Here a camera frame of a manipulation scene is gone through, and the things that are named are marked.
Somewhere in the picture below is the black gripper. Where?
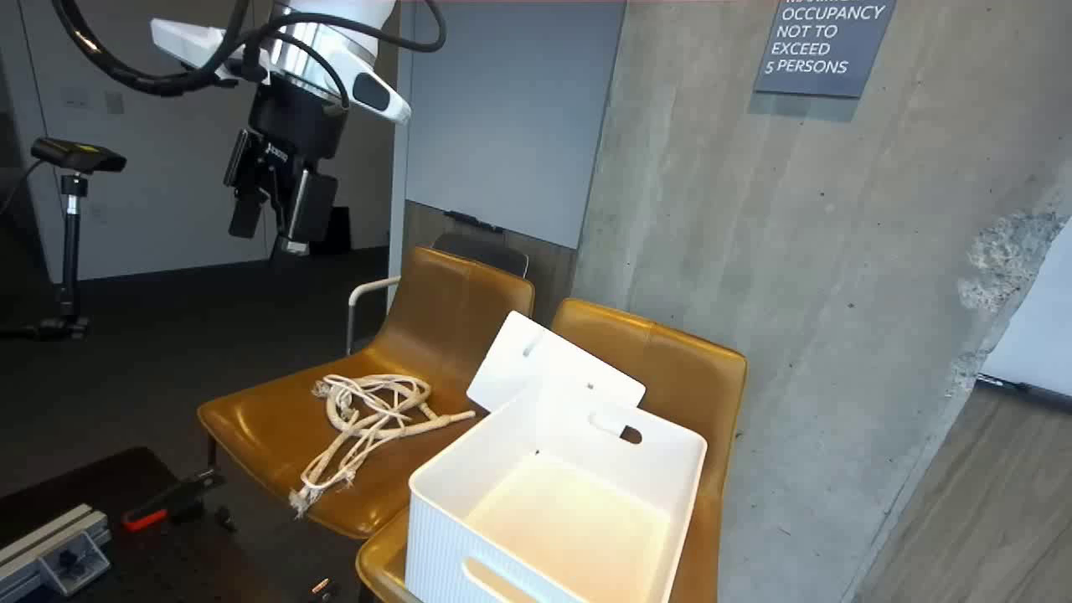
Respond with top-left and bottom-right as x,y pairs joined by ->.
224,77 -> 348,264

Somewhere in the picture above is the thick braided white rope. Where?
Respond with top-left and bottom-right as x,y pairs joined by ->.
285,383 -> 483,519

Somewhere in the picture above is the white plastic basket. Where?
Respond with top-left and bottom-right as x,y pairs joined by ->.
403,373 -> 710,603

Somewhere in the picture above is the black whiteboard marker tray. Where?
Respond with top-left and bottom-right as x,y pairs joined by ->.
438,206 -> 508,235

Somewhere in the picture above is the black tripod stand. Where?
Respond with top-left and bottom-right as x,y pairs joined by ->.
28,166 -> 97,345

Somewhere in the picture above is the mustard yellow chair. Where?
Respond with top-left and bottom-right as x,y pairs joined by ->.
193,244 -> 540,546
353,295 -> 751,603

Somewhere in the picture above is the thick black corrugated hose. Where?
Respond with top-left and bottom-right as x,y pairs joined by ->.
46,0 -> 259,101

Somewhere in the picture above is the black camera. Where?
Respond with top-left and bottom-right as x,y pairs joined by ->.
28,135 -> 132,178

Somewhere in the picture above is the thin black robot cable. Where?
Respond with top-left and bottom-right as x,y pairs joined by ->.
238,0 -> 450,106

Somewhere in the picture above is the white wall whiteboard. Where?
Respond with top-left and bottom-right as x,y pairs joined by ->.
397,0 -> 631,252

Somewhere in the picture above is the black clamp with red handle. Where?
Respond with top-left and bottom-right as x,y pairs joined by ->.
118,465 -> 229,537

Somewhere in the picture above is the aluminium extrusion rail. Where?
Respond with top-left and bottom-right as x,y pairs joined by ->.
0,500 -> 118,603

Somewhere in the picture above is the grey occupancy wall sign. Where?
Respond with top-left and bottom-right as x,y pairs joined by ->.
752,0 -> 901,105

